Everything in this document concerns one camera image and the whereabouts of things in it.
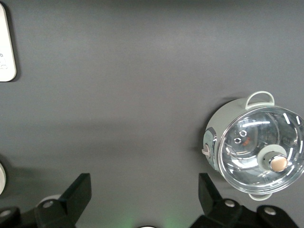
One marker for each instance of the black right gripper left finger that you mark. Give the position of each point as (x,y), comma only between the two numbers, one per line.
(69,204)

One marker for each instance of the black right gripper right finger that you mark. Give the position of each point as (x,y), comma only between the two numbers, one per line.
(216,211)

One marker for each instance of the round beige plate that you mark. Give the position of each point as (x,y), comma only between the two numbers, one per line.
(2,175)

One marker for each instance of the beige rectangular rabbit tray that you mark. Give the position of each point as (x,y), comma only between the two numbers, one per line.
(6,42)

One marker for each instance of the glass pot lid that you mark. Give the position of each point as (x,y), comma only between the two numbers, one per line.
(256,133)

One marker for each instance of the steel pot with lid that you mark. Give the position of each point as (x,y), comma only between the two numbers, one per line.
(221,114)

